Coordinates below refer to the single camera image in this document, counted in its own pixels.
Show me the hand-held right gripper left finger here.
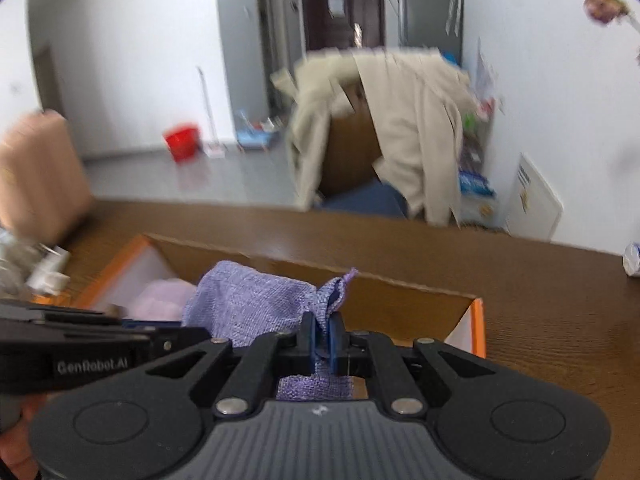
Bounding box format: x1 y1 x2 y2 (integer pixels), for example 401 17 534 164
145 312 321 418

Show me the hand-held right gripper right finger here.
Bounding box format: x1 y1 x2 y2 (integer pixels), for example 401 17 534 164
327 312 497 418

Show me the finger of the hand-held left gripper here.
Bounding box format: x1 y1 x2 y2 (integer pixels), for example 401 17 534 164
0 301 182 344

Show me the orange cardboard box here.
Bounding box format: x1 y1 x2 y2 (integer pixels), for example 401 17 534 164
70 232 487 361

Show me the purple linen pouch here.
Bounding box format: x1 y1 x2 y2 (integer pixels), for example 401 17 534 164
181 260 360 402

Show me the pink soft towel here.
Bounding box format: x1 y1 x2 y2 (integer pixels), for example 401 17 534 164
127 279 198 322

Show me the person's left hand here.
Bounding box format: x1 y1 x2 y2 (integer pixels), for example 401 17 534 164
0 394 51 480

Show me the white clutter pile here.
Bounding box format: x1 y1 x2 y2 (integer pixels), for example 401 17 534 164
0 227 72 302

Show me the blue chair cushion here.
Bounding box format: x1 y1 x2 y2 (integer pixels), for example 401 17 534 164
315 181 408 219

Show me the wooden chair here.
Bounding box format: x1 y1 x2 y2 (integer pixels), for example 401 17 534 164
316 82 396 201

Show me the red bucket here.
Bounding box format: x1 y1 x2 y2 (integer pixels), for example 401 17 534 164
163 122 199 163

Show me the blue printed packet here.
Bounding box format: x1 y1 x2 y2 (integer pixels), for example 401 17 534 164
457 169 497 199

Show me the blue floor tray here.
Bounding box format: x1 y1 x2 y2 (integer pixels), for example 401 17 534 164
234 109 283 153

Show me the beige coat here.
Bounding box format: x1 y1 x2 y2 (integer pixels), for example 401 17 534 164
270 49 473 226

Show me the white mop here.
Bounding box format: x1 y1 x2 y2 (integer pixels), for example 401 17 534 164
195 66 227 159

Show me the white crumpled packet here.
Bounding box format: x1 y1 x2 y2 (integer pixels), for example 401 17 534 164
621 241 640 279

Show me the dark brown door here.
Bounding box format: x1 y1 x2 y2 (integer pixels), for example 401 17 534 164
299 0 387 56

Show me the white wall panel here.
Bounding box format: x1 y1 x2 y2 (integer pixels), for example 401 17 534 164
504 152 565 242

